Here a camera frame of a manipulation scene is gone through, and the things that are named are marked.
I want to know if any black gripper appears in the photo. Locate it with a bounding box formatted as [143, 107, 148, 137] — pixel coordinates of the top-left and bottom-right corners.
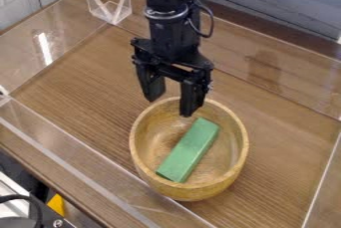
[131, 9, 212, 117]

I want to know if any green rectangular block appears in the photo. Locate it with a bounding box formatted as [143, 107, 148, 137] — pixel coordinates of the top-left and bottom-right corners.
[156, 117, 219, 183]

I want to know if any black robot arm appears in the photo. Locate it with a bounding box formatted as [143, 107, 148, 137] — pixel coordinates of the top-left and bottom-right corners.
[131, 0, 212, 116]

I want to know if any brown wooden bowl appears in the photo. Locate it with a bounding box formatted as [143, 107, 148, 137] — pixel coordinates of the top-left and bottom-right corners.
[129, 98, 248, 201]

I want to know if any yellow sticker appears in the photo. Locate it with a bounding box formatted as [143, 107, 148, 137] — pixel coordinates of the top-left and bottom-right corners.
[46, 194, 65, 216]

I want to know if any black device with bolt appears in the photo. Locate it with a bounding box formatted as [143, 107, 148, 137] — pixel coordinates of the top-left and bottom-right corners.
[28, 205, 77, 228]

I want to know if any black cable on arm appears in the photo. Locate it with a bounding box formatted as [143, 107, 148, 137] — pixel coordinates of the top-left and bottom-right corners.
[184, 0, 215, 39]

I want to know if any clear acrylic corner bracket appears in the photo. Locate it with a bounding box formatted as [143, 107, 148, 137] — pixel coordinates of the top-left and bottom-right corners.
[86, 0, 132, 25]

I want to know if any clear acrylic front wall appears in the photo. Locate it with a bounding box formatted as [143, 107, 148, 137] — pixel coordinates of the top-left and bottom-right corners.
[0, 87, 215, 228]

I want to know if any black cable lower left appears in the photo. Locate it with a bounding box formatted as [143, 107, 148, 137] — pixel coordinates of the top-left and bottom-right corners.
[0, 194, 45, 228]

